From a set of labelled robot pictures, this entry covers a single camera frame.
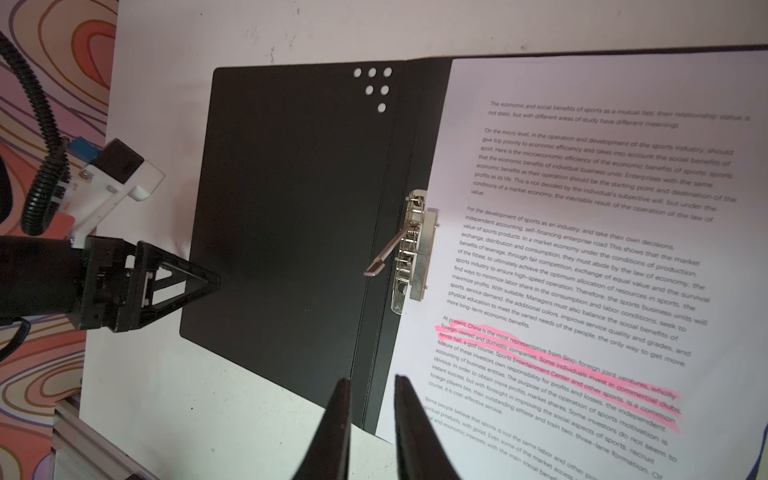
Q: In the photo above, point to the silver folder clip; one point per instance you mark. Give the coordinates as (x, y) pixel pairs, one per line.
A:
(411, 250)

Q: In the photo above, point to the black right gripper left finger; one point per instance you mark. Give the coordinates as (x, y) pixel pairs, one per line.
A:
(328, 454)

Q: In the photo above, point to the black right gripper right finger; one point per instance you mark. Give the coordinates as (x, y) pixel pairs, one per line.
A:
(420, 454)

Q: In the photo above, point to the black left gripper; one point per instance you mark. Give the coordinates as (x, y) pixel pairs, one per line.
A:
(112, 286)

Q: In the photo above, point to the aluminium front rail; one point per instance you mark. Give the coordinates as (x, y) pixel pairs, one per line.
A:
(80, 452)

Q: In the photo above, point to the printed paper sheets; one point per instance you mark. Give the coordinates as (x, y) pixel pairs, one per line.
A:
(596, 296)

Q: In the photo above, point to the white and black file folder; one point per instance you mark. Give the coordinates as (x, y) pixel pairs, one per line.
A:
(304, 176)

